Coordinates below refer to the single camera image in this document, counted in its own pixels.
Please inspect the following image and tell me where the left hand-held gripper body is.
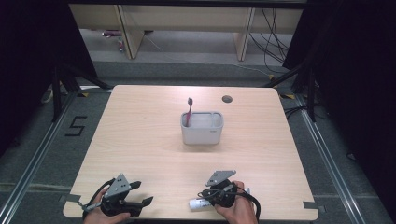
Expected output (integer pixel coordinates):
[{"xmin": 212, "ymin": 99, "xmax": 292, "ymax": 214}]
[{"xmin": 101, "ymin": 173, "xmax": 143, "ymax": 217}]

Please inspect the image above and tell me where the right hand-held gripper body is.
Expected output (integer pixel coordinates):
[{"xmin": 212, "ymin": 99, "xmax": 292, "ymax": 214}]
[{"xmin": 204, "ymin": 170, "xmax": 240, "ymax": 209}]

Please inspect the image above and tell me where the white toothpaste tube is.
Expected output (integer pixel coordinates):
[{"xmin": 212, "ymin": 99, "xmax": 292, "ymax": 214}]
[{"xmin": 189, "ymin": 187, "xmax": 251, "ymax": 211}]

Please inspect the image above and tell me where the gray plastic holder box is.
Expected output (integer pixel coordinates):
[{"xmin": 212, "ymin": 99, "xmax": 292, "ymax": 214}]
[{"xmin": 180, "ymin": 111, "xmax": 225, "ymax": 147}]

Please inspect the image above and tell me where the pink toothbrush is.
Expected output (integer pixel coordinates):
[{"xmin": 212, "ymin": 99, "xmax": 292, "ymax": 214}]
[{"xmin": 185, "ymin": 97, "xmax": 194, "ymax": 128}]

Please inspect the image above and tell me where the person's left hand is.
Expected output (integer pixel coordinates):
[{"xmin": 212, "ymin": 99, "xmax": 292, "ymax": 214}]
[{"xmin": 82, "ymin": 186, "xmax": 132, "ymax": 224}]

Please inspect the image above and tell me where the person's right hand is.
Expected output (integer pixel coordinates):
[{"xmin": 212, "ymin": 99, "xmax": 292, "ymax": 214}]
[{"xmin": 214, "ymin": 180, "xmax": 260, "ymax": 224}]

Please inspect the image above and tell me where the gray tape piece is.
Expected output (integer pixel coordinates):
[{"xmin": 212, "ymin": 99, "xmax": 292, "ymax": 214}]
[
  {"xmin": 303, "ymin": 201, "xmax": 326, "ymax": 214},
  {"xmin": 59, "ymin": 193, "xmax": 82, "ymax": 203}
]

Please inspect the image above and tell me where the black metal stand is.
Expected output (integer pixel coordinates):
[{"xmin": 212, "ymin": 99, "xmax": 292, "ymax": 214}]
[
  {"xmin": 262, "ymin": 60, "xmax": 317, "ymax": 123},
  {"xmin": 50, "ymin": 63, "xmax": 113, "ymax": 122}
]

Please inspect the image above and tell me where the black curtain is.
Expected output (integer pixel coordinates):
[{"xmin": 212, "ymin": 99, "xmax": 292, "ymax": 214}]
[
  {"xmin": 281, "ymin": 0, "xmax": 396, "ymax": 216},
  {"xmin": 0, "ymin": 0, "xmax": 99, "ymax": 157}
]

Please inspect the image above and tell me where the light wooden desk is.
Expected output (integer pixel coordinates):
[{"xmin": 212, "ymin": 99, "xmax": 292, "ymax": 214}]
[{"xmin": 68, "ymin": 3, "xmax": 304, "ymax": 62}]

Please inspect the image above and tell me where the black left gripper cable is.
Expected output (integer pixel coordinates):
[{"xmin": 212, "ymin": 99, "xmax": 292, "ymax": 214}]
[{"xmin": 82, "ymin": 177, "xmax": 116, "ymax": 213}]

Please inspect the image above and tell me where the silver cable plug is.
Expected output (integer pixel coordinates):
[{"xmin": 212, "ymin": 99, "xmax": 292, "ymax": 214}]
[{"xmin": 81, "ymin": 202, "xmax": 103, "ymax": 213}]

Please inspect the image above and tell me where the metal floor rail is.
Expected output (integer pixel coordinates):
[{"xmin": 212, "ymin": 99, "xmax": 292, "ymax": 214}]
[
  {"xmin": 293, "ymin": 92, "xmax": 365, "ymax": 224},
  {"xmin": 0, "ymin": 90, "xmax": 78, "ymax": 224}
]

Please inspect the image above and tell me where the black floor cable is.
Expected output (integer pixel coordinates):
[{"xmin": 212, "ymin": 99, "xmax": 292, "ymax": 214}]
[{"xmin": 283, "ymin": 104, "xmax": 331, "ymax": 120}]

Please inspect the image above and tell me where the bundle of black floor cables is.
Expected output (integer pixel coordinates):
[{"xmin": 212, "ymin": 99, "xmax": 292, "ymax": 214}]
[{"xmin": 248, "ymin": 8, "xmax": 293, "ymax": 74}]

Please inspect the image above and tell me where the black frame bar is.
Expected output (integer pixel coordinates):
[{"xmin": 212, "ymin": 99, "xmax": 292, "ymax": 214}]
[{"xmin": 66, "ymin": 0, "xmax": 309, "ymax": 9}]

